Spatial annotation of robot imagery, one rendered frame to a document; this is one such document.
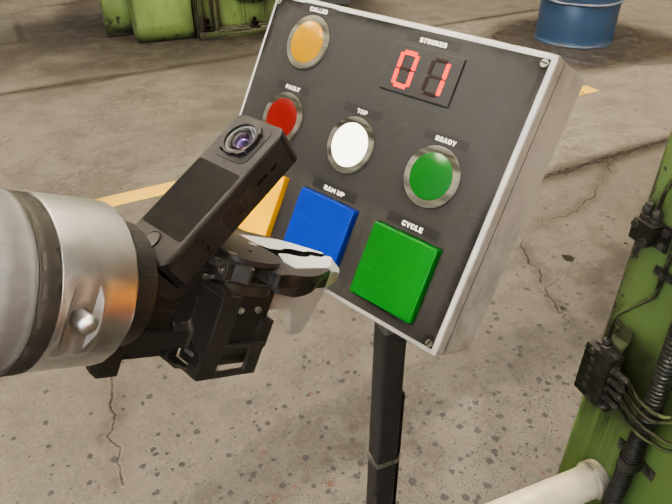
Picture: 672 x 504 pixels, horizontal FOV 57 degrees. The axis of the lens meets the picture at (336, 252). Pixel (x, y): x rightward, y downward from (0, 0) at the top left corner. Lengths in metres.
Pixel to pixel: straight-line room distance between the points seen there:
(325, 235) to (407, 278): 0.10
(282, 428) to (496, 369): 0.67
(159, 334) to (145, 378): 1.58
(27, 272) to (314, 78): 0.45
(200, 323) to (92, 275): 0.10
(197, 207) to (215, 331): 0.08
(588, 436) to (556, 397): 0.99
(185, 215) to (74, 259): 0.09
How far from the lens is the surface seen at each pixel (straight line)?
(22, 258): 0.30
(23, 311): 0.30
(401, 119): 0.61
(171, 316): 0.39
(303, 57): 0.70
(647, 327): 0.79
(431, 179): 0.58
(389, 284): 0.59
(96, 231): 0.32
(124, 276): 0.32
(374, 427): 0.98
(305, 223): 0.65
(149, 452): 1.77
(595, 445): 0.94
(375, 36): 0.65
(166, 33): 5.07
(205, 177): 0.38
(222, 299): 0.38
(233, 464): 1.70
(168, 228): 0.37
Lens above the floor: 1.36
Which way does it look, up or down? 35 degrees down
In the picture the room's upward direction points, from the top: straight up
